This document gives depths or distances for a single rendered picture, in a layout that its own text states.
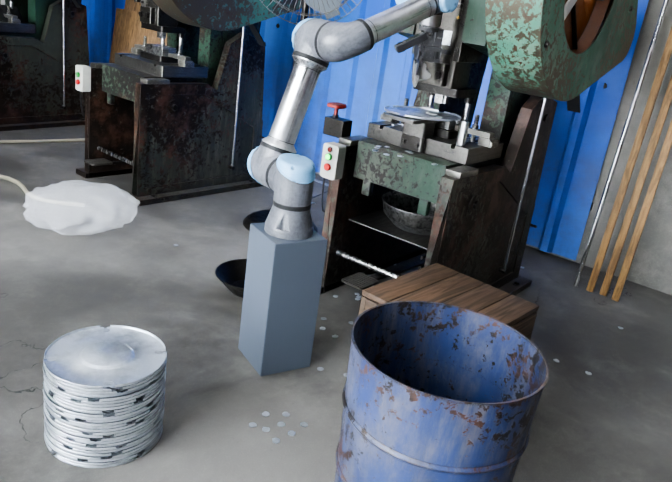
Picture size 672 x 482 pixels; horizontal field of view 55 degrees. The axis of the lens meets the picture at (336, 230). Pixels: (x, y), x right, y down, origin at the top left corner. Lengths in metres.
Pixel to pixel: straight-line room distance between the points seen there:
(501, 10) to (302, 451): 1.38
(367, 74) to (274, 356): 2.46
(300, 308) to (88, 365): 0.67
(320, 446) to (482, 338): 0.55
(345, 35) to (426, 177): 0.68
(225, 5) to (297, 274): 1.80
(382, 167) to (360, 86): 1.77
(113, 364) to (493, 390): 0.92
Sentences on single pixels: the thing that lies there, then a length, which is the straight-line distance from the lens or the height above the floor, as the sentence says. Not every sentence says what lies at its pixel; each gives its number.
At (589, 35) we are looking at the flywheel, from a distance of 2.61.
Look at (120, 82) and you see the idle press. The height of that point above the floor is 0.58.
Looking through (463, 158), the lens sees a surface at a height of 0.67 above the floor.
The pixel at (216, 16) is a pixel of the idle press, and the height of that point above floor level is 0.99.
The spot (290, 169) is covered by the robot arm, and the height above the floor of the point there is 0.66.
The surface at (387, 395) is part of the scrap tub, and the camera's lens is 1.28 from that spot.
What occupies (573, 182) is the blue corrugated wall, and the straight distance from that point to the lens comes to 3.58.
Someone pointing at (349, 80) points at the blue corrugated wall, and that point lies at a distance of 4.19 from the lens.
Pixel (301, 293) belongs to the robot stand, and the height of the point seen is 0.28.
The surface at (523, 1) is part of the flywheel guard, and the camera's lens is 2.03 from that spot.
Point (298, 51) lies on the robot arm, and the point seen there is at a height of 0.98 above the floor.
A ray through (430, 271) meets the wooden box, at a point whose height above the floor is 0.35.
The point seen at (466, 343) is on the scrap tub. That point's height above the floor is 0.39.
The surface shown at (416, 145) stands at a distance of 2.43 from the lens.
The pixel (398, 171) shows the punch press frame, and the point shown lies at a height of 0.57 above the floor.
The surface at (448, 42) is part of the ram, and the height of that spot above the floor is 1.05.
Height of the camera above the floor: 1.13
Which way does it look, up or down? 19 degrees down
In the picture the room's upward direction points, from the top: 8 degrees clockwise
